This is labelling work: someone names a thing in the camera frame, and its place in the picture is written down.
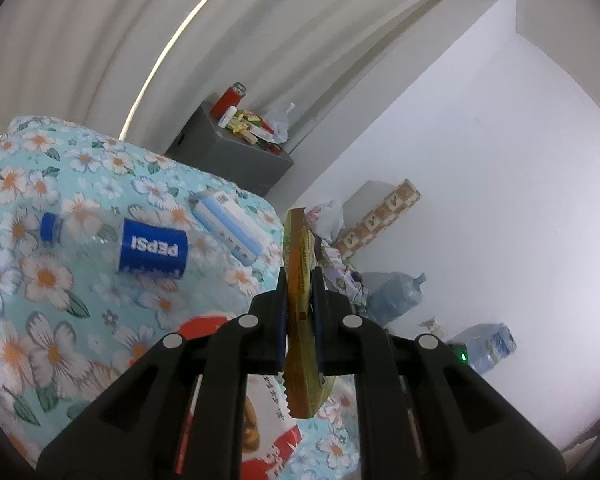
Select red white food bag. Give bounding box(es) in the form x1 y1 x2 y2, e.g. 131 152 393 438
175 312 302 479

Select yellow snack packet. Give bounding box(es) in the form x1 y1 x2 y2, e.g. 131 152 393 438
283 208 334 419

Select packaged water bottles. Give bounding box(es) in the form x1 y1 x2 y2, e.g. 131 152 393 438
446 323 517 375

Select large water jug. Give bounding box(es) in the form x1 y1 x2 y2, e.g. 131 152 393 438
367 272 427 326

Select Pepsi plastic bottle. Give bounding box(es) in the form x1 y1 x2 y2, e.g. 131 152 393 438
40 212 188 280

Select floral blue bed sheet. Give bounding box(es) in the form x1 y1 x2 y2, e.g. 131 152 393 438
0 114 361 480

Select blue white tissue box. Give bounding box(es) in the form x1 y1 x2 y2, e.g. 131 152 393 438
188 190 273 266

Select patterned rolled mat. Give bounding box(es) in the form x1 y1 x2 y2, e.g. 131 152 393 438
334 180 420 259

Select white plastic bag floor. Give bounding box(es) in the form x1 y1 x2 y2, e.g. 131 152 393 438
306 200 344 244

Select grey bedside cabinet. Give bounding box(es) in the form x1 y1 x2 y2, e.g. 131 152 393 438
166 102 294 197

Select yellow snack wrappers pile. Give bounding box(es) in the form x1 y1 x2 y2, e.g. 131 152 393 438
227 110 262 144

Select white small bottle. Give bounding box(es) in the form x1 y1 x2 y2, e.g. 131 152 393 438
218 105 237 128

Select white plastic bag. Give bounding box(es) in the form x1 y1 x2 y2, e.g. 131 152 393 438
263 102 296 144

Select red thermos bottle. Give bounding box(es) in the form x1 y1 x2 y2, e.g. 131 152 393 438
210 81 246 120

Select grey window curtain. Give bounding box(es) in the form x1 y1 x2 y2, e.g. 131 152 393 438
0 0 440 153

